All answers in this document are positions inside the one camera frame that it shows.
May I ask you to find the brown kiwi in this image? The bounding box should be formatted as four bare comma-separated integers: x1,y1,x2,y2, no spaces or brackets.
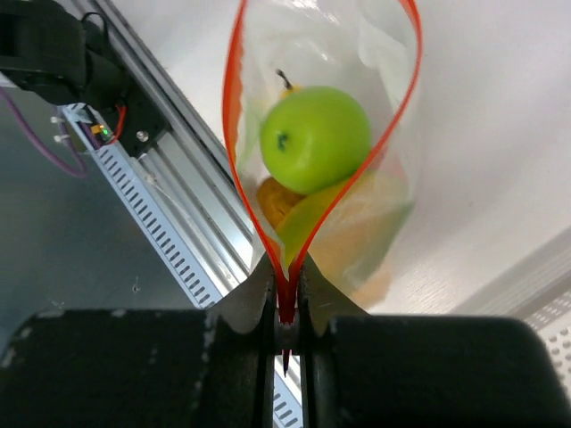
256,177,305,228

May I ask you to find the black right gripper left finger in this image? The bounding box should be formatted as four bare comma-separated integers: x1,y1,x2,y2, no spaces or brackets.
1,259,275,427

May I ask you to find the clear orange zip top bag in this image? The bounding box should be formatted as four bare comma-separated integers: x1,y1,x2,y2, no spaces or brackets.
221,0,424,380

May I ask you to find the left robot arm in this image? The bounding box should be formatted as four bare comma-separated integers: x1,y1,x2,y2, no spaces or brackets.
1,1,128,110

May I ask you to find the green apple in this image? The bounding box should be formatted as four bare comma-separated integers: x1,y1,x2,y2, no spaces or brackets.
260,86,371,195

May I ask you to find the small yellow orange fruit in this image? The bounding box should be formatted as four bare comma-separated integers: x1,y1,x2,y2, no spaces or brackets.
276,172,412,292

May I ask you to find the yellow lemon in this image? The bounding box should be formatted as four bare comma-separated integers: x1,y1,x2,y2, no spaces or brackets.
276,70,302,100

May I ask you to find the white slotted cable duct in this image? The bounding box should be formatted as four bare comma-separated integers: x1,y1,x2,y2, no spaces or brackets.
62,104,304,428

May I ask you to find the white perforated plastic basket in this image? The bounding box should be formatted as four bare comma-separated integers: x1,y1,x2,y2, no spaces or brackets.
525,291,571,397

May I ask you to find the aluminium front rail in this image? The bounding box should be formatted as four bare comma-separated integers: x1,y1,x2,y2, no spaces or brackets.
70,1,252,291

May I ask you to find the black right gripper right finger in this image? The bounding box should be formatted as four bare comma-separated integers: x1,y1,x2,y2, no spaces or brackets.
298,259,570,427

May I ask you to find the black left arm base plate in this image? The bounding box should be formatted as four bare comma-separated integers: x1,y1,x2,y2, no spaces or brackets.
90,77,170,158

